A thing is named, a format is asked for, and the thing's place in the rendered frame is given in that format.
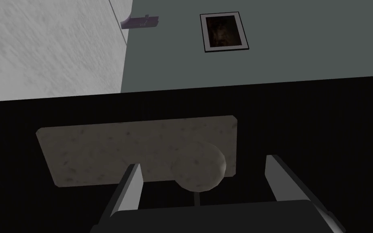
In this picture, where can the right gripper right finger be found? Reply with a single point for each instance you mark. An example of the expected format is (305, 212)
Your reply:
(282, 181)

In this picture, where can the beige stone ball knob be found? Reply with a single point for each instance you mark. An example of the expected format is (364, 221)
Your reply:
(199, 168)

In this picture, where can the framed dark picture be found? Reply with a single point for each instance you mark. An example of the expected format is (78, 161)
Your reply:
(223, 31)

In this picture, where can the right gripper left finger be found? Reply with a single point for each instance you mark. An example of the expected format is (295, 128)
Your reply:
(132, 191)

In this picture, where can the purple wall shelf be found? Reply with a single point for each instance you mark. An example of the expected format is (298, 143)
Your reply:
(140, 22)

